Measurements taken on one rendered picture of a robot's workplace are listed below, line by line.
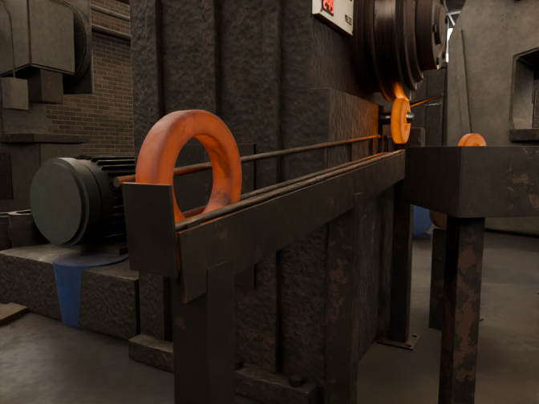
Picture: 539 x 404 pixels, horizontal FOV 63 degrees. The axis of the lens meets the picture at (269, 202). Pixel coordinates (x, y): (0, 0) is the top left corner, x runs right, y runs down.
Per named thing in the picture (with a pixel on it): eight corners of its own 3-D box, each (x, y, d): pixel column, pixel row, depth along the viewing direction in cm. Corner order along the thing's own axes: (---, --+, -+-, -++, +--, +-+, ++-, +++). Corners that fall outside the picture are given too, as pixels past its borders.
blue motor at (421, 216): (394, 240, 349) (395, 197, 345) (387, 228, 405) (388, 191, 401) (435, 241, 344) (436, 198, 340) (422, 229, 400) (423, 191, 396)
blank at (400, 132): (389, 103, 142) (399, 102, 141) (400, 94, 154) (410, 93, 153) (391, 149, 148) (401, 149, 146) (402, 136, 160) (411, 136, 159)
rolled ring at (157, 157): (238, 106, 64) (220, 107, 65) (144, 112, 48) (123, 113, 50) (247, 228, 68) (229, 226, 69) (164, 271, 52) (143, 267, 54)
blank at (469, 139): (464, 178, 182) (471, 179, 179) (451, 147, 176) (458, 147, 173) (484, 156, 187) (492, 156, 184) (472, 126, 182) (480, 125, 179)
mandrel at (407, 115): (366, 115, 159) (364, 127, 158) (362, 111, 155) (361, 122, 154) (415, 114, 150) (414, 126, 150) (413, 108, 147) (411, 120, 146)
